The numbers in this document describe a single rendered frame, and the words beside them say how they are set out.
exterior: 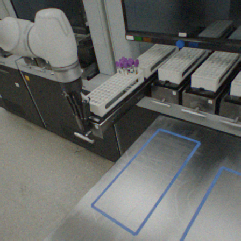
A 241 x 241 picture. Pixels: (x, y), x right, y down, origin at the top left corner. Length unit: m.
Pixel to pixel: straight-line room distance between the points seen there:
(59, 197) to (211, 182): 1.30
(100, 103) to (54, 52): 0.28
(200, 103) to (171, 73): 0.17
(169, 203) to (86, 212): 0.21
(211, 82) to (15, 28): 0.69
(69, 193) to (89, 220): 1.16
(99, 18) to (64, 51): 0.53
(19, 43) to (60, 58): 0.14
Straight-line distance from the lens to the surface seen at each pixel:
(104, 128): 0.97
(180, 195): 0.68
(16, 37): 0.86
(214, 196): 0.68
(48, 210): 1.80
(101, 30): 1.31
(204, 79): 1.03
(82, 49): 1.45
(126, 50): 1.25
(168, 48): 1.31
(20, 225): 1.83
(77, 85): 0.85
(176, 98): 1.09
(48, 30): 0.78
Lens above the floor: 1.37
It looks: 37 degrees down
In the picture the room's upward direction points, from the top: 12 degrees counter-clockwise
